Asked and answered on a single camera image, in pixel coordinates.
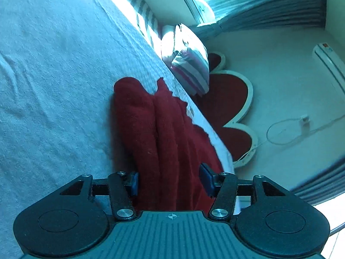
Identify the dark red knit sweater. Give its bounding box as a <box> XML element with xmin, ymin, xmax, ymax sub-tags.
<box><xmin>114</xmin><ymin>77</ymin><xmax>222</xmax><ymax>212</ymax></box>

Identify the red heart-shaped headboard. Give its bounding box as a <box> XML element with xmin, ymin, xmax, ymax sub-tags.
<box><xmin>194</xmin><ymin>52</ymin><xmax>259</xmax><ymax>168</ymax></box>

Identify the blue curtain far right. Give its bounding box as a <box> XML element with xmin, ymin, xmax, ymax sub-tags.
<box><xmin>291</xmin><ymin>156</ymin><xmax>344</xmax><ymax>206</ymax></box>

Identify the striped pillow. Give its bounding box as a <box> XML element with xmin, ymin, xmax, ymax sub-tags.
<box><xmin>161</xmin><ymin>24</ymin><xmax>210</xmax><ymax>96</ymax></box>

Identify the white floral bed sheet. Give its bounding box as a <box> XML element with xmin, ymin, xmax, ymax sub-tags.
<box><xmin>1</xmin><ymin>0</ymin><xmax>233</xmax><ymax>258</ymax></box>

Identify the white air conditioner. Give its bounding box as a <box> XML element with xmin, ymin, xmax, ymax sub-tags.
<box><xmin>312</xmin><ymin>43</ymin><xmax>344</xmax><ymax>96</ymax></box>

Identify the striped bed sheet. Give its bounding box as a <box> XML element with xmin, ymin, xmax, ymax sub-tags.
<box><xmin>126</xmin><ymin>0</ymin><xmax>161</xmax><ymax>58</ymax></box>

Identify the blue curtain right of window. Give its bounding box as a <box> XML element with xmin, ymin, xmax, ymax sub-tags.
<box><xmin>193</xmin><ymin>0</ymin><xmax>327</xmax><ymax>40</ymax></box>

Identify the white hanging cable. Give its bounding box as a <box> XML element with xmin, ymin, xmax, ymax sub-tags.
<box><xmin>234</xmin><ymin>113</ymin><xmax>345</xmax><ymax>165</ymax></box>

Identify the wall power outlet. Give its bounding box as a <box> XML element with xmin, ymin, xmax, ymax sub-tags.
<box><xmin>299</xmin><ymin>114</ymin><xmax>310</xmax><ymax>126</ymax></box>

